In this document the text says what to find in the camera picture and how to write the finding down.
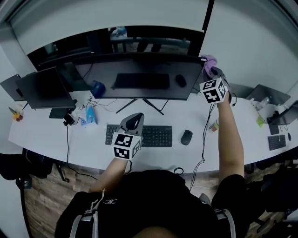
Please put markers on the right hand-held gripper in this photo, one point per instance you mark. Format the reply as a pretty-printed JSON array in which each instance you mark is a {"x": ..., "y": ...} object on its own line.
[{"x": 213, "y": 93}]

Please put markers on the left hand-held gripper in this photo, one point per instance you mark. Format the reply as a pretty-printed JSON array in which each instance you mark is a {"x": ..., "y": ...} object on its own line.
[{"x": 122, "y": 143}]

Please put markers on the purple cloth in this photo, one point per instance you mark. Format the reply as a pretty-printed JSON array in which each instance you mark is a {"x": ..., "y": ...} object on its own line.
[{"x": 209, "y": 61}]

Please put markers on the wide black monitor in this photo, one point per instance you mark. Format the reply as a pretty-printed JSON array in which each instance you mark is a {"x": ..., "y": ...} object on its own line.
[{"x": 144, "y": 67}]

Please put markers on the person's left forearm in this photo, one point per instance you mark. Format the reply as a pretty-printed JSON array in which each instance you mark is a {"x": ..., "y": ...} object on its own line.
[{"x": 110, "y": 173}]

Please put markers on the person's right forearm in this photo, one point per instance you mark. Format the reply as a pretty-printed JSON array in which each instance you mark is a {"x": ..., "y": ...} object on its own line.
[{"x": 230, "y": 139}]

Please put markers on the large grey monitor back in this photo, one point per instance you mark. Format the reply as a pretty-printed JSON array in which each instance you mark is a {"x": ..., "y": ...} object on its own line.
[{"x": 267, "y": 93}]

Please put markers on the small black monitor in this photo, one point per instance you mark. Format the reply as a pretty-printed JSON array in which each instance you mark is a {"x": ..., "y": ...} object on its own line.
[{"x": 284, "y": 116}]

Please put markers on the black monitor with square base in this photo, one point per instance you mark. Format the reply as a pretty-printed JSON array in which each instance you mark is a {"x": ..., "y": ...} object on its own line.
[{"x": 44, "y": 88}]

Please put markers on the black monitor with splayed legs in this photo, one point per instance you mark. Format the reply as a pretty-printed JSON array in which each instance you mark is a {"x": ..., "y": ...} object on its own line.
[{"x": 9, "y": 88}]

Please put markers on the bottle with yellow-green label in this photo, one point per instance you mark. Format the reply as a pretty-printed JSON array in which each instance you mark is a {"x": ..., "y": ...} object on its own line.
[{"x": 214, "y": 126}]

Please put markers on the blue tissue pack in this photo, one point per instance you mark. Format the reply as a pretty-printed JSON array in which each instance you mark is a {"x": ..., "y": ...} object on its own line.
[{"x": 88, "y": 116}]

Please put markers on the clear plastic bottle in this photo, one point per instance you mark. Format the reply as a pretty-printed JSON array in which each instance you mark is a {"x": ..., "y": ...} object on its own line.
[{"x": 264, "y": 102}]

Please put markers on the green packet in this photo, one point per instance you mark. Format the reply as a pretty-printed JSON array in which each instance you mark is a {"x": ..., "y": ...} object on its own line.
[{"x": 260, "y": 122}]

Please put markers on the black power adapter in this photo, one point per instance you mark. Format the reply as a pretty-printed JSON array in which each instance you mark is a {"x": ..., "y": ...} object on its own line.
[{"x": 69, "y": 119}]

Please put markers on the person's black clothing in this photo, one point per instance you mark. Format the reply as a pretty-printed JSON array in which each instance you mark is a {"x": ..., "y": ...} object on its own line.
[{"x": 149, "y": 202}]

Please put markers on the small black keyboard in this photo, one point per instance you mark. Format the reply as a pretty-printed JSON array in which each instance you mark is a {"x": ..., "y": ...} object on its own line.
[{"x": 276, "y": 142}]

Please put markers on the small black mouse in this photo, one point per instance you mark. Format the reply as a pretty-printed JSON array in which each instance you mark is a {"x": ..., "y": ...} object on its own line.
[{"x": 289, "y": 136}]

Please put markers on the black office chair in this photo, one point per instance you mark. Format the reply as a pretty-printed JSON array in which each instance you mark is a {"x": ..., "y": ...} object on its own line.
[
  {"x": 277, "y": 188},
  {"x": 25, "y": 166}
]

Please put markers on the orange snack cups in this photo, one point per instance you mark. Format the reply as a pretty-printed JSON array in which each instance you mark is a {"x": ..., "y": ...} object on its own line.
[{"x": 16, "y": 115}]

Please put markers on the small black wall box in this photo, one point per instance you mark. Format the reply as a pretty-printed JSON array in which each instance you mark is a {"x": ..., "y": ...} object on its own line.
[{"x": 25, "y": 183}]

